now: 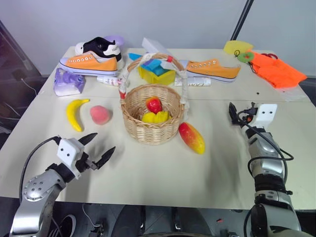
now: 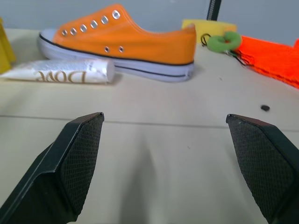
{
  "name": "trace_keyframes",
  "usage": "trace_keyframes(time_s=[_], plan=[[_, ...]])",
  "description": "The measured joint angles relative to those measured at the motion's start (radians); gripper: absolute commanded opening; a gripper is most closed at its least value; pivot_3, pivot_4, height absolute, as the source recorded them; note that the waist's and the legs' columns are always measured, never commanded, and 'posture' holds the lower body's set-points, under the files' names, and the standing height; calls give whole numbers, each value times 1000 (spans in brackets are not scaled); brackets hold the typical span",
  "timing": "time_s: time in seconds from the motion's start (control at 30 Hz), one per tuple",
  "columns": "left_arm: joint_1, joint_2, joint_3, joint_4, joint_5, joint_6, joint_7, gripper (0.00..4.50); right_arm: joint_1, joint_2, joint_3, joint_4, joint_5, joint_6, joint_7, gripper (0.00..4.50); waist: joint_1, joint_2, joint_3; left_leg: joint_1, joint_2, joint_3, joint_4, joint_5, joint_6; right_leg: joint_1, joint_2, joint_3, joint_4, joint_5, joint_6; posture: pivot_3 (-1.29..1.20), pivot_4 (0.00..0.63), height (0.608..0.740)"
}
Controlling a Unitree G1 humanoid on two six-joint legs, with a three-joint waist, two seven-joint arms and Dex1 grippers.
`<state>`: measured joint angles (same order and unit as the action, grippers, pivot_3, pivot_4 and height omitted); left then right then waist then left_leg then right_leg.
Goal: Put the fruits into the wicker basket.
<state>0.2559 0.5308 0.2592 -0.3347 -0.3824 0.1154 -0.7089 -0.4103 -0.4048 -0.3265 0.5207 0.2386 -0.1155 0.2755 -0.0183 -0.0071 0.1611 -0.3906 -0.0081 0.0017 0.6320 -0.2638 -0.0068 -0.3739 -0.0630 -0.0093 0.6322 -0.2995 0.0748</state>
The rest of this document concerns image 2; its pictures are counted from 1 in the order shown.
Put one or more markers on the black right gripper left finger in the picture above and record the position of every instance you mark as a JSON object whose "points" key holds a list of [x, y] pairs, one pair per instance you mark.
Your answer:
{"points": [[77, 163]]}

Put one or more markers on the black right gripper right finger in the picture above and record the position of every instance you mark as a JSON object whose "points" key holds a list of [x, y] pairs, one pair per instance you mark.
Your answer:
{"points": [[261, 163]]}

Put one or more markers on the small black pebble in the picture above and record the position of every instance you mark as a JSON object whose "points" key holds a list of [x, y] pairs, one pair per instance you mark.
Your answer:
{"points": [[265, 107]]}

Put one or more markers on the white Dove tube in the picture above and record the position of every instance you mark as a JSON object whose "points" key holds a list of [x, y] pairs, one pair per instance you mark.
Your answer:
{"points": [[60, 72]]}

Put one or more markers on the orange knitted cloth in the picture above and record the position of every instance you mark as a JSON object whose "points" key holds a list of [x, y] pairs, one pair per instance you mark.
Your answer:
{"points": [[273, 58]]}

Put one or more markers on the orange canvas sneaker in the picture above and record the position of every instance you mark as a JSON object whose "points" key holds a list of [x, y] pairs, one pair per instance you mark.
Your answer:
{"points": [[121, 42]]}

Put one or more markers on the yellow plastic object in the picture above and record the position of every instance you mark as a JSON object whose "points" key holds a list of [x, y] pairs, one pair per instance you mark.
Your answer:
{"points": [[5, 49]]}

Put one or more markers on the yellow sponge block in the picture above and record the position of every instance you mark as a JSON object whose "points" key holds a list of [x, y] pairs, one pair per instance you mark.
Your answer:
{"points": [[210, 29]]}

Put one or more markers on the black vertical post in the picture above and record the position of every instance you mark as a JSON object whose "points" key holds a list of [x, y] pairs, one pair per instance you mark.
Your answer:
{"points": [[213, 9]]}

